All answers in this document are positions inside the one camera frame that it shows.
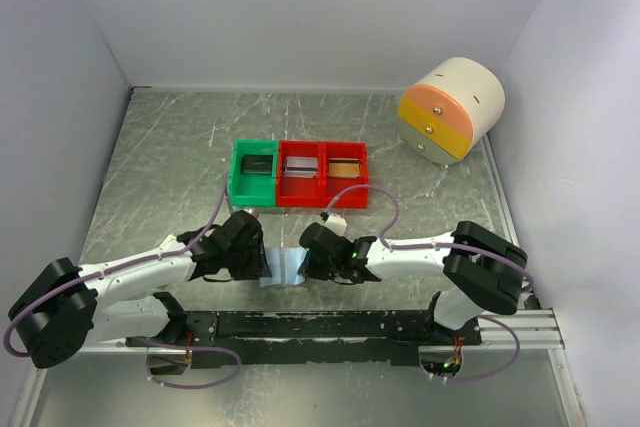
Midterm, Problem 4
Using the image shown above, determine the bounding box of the black card in green bin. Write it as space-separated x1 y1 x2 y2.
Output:
241 154 273 175

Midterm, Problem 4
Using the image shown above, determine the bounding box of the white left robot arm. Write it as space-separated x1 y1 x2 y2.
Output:
3 210 268 369

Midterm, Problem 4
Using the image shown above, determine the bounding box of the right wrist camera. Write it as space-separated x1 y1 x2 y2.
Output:
322 213 347 236

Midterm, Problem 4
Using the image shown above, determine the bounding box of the aluminium frame rail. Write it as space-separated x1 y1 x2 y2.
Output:
99 309 566 352

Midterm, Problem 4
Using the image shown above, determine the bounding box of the red plastic bin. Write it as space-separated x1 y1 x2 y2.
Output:
323 142 369 206
275 140 326 208

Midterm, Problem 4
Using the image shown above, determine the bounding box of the red plastic bin right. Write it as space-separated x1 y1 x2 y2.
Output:
323 142 369 206

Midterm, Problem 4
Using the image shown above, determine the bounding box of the silver card in red bin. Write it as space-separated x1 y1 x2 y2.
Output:
283 156 318 178

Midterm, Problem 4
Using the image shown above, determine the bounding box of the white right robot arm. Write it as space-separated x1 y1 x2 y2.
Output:
299 221 532 345

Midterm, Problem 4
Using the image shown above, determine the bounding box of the red plastic bin middle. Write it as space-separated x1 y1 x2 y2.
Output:
275 140 326 208

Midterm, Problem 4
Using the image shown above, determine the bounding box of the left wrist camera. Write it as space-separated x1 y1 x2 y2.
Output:
246 209 260 219

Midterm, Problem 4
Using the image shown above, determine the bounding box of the orange card in red bin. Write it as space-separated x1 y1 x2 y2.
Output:
327 157 361 179

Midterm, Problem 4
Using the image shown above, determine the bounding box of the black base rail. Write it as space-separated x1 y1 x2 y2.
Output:
148 292 481 369

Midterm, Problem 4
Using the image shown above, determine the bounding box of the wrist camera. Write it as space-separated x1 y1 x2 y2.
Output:
246 209 260 219
322 213 347 236

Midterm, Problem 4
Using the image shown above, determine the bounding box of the green plastic bin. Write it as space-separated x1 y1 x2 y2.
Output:
228 139 278 208

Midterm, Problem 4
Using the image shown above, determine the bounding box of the round beige drawer cabinet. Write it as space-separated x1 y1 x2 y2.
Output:
397 57 506 165

